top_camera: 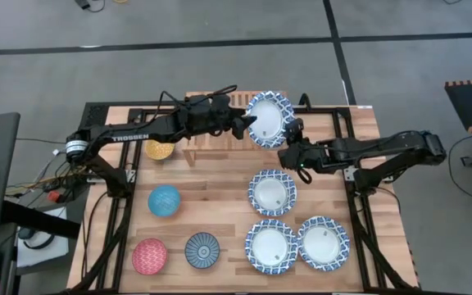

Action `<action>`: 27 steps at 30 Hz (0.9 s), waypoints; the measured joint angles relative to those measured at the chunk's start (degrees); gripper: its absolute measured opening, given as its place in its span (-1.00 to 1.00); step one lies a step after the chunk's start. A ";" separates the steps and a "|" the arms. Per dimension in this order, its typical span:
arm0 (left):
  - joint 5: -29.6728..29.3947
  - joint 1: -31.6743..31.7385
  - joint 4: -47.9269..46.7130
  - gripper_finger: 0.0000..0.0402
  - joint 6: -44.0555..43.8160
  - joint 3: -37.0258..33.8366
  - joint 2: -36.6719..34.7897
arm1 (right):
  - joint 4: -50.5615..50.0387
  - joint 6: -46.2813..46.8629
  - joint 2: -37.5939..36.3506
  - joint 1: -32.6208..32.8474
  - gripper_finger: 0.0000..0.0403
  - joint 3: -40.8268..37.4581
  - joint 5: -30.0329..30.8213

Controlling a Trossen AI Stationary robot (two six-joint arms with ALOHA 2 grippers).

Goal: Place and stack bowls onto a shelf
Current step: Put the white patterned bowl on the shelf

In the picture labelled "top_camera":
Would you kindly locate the yellow patterned bowl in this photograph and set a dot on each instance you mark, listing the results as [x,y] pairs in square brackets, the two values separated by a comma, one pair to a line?
[159,151]

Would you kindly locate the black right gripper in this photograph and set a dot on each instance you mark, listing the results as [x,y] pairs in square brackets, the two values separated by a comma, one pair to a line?
[316,157]

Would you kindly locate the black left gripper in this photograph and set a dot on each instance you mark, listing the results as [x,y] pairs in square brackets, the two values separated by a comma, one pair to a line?
[203,121]

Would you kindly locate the white paper sheet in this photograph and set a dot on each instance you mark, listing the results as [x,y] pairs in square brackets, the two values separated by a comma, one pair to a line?
[55,250]

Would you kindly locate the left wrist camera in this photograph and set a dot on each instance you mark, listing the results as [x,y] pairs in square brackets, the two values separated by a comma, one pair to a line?
[219,102]

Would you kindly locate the black aluminium table frame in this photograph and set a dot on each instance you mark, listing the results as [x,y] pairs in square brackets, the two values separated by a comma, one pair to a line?
[117,104]

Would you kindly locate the black desk bar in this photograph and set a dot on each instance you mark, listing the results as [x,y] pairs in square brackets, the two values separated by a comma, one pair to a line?
[39,219]

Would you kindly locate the black headphones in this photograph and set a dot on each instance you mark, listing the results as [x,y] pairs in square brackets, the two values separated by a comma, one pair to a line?
[25,233]

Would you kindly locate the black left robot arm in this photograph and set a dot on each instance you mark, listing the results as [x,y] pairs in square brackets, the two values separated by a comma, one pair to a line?
[129,137]

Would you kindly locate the blue patterned white plate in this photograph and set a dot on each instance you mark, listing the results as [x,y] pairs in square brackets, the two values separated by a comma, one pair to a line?
[270,192]
[266,116]
[323,244]
[269,246]

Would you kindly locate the red herringbone patterned bowl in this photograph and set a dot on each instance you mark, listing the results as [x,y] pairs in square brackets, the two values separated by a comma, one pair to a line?
[149,256]

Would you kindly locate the slatted wooden shelf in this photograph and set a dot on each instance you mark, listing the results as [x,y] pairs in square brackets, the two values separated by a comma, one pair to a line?
[207,145]

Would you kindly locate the light blue patterned bowl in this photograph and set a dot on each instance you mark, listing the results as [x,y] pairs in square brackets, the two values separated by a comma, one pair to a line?
[164,201]

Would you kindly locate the dark blue striped bowl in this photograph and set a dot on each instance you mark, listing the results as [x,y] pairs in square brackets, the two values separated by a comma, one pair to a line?
[202,250]

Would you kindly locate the small orange red device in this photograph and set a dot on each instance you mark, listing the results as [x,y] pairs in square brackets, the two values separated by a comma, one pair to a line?
[53,196]

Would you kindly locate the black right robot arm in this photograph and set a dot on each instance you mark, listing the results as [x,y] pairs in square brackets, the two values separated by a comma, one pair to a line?
[383,145]

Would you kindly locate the black power adapter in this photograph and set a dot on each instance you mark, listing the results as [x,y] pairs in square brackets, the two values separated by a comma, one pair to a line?
[82,3]

